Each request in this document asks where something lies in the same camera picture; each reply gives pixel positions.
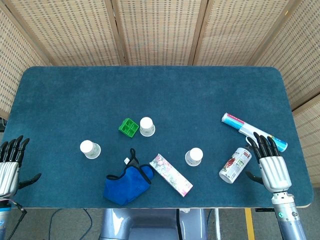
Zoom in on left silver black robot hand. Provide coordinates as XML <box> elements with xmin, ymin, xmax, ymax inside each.
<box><xmin>0</xmin><ymin>135</ymin><xmax>42</xmax><ymax>200</ymax></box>

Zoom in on blue floor cable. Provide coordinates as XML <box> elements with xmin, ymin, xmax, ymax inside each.
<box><xmin>48</xmin><ymin>208</ymin><xmax>101</xmax><ymax>240</ymax></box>

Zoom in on woven folding screen panel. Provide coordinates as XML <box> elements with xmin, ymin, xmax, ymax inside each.
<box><xmin>0</xmin><ymin>0</ymin><xmax>128</xmax><ymax>67</ymax></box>
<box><xmin>111</xmin><ymin>0</ymin><xmax>210</xmax><ymax>66</ymax></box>
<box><xmin>0</xmin><ymin>4</ymin><xmax>52</xmax><ymax>120</ymax></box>
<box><xmin>253</xmin><ymin>0</ymin><xmax>320</xmax><ymax>111</ymax></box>
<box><xmin>188</xmin><ymin>0</ymin><xmax>300</xmax><ymax>67</ymax></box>
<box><xmin>291</xmin><ymin>99</ymin><xmax>320</xmax><ymax>187</ymax></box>

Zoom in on green plastic grid tray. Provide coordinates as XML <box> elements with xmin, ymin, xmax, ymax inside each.
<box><xmin>118</xmin><ymin>117</ymin><xmax>140</xmax><ymax>139</ymax></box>

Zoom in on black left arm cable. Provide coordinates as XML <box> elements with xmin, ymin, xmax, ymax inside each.
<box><xmin>8</xmin><ymin>199</ymin><xmax>28</xmax><ymax>240</ymax></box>

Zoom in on grey-blue robot torso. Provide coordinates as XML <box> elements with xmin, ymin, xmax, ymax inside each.
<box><xmin>99</xmin><ymin>208</ymin><xmax>210</xmax><ymax>240</ymax></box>

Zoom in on clear bottle with red label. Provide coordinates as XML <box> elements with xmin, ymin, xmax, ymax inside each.
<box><xmin>218</xmin><ymin>143</ymin><xmax>253</xmax><ymax>184</ymax></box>

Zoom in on blue and white lint roller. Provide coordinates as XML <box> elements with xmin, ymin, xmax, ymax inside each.
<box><xmin>221</xmin><ymin>112</ymin><xmax>288</xmax><ymax>153</ymax></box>

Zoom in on long floral cardboard box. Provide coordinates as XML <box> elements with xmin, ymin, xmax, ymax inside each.
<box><xmin>149</xmin><ymin>153</ymin><xmax>194</xmax><ymax>198</ymax></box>

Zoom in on blue cloth with black trim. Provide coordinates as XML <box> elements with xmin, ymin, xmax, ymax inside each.
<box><xmin>103</xmin><ymin>147</ymin><xmax>155</xmax><ymax>206</ymax></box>

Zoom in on blue emblem paper cup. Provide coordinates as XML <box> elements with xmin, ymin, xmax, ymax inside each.
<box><xmin>184</xmin><ymin>147</ymin><xmax>203</xmax><ymax>167</ymax></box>

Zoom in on dark teal table mat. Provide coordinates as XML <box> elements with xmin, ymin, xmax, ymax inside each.
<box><xmin>0</xmin><ymin>66</ymin><xmax>315</xmax><ymax>210</ymax></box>

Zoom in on yellow floor tape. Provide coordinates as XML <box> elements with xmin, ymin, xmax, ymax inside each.
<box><xmin>244</xmin><ymin>208</ymin><xmax>256</xmax><ymax>240</ymax></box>

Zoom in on green flower paper cup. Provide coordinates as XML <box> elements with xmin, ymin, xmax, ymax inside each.
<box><xmin>139</xmin><ymin>116</ymin><xmax>156</xmax><ymax>137</ymax></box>
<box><xmin>79</xmin><ymin>139</ymin><xmax>102</xmax><ymax>160</ymax></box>

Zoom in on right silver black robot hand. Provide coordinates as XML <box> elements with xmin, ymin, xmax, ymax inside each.
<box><xmin>244</xmin><ymin>131</ymin><xmax>293</xmax><ymax>193</ymax></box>

